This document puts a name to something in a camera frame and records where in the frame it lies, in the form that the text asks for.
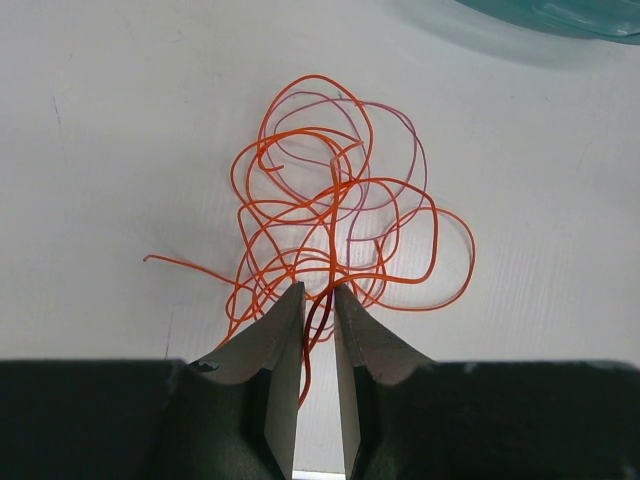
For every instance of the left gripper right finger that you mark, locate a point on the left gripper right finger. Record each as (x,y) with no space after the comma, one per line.
(406,416)

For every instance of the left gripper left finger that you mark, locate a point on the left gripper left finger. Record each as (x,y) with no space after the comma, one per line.
(231,414)

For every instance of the teal transparent plastic bin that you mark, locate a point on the teal transparent plastic bin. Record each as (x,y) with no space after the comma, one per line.
(615,21)

